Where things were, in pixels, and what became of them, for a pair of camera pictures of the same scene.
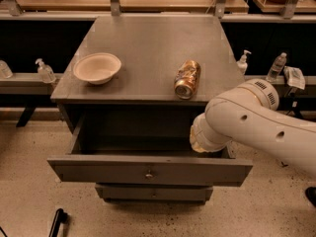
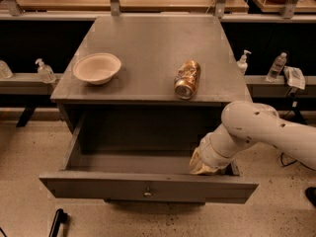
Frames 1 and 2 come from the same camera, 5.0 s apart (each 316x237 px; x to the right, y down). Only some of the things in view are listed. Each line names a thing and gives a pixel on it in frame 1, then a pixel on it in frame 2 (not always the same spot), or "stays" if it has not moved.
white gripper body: [199, 133] to [208, 154]
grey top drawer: [144, 150] to [142, 177]
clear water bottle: [276, 67] stays
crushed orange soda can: [187, 78] stays
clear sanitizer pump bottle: [45, 72] stays
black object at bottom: [60, 217] stays
